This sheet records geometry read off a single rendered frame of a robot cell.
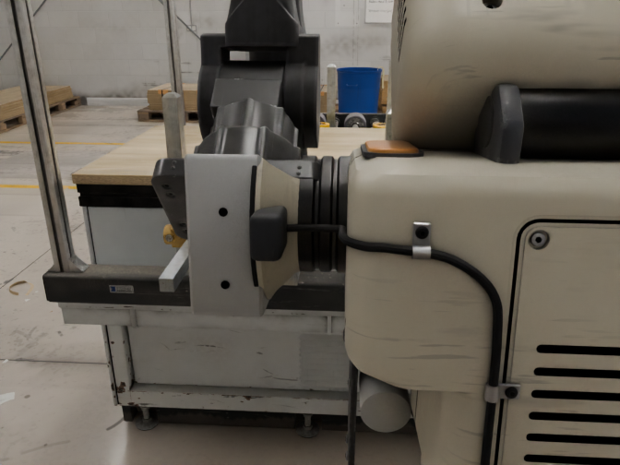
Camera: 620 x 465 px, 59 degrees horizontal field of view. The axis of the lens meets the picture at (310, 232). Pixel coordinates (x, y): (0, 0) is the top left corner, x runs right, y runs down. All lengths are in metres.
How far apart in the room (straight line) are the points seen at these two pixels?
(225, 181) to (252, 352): 1.47
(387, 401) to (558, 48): 0.31
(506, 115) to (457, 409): 0.17
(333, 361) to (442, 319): 1.49
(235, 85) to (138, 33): 8.47
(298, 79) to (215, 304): 0.20
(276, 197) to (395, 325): 0.11
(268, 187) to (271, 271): 0.06
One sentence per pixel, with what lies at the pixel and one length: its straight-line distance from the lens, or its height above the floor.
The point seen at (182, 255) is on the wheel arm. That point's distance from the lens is 1.24.
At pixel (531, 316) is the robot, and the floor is 1.16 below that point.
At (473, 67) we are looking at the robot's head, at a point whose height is 1.29.
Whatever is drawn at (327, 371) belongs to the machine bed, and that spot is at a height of 0.25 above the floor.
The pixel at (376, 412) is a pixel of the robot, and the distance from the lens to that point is 0.51.
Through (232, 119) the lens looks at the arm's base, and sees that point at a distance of 0.43.
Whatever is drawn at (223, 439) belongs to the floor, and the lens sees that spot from 1.97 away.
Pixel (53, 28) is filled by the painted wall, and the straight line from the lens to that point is 9.43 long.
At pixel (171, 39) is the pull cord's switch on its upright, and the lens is 2.43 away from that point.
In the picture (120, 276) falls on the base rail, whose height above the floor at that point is 0.70.
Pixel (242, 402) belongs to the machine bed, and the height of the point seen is 0.14.
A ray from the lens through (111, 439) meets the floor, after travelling 2.06.
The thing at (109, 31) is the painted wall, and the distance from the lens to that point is 9.08.
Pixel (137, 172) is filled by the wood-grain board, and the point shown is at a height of 0.90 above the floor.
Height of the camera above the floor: 1.31
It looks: 22 degrees down
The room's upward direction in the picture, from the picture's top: straight up
